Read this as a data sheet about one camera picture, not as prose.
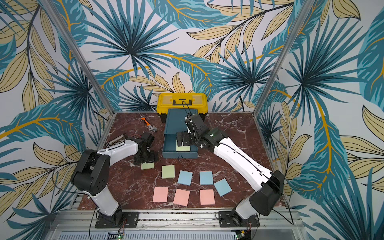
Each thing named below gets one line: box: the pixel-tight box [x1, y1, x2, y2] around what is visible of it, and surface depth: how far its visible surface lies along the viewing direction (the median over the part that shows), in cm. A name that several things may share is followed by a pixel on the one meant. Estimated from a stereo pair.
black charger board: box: [105, 134, 126, 148], surface depth 102 cm
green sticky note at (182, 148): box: [176, 143, 191, 151], surface depth 83 cm
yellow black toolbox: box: [156, 93, 209, 124], surface depth 106 cm
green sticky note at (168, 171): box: [161, 165, 175, 179], surface depth 91 cm
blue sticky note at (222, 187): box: [213, 178, 233, 197], surface depth 87 cm
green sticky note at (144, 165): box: [141, 162, 155, 170], surface depth 92 cm
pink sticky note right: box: [199, 189, 215, 205], surface depth 83 cm
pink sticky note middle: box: [173, 188, 190, 207], surface depth 82 cm
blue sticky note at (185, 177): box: [177, 170, 193, 186], surface depth 90 cm
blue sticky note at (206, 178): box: [199, 171, 214, 185], surface depth 89 cm
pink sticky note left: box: [152, 187, 169, 203], surface depth 83 cm
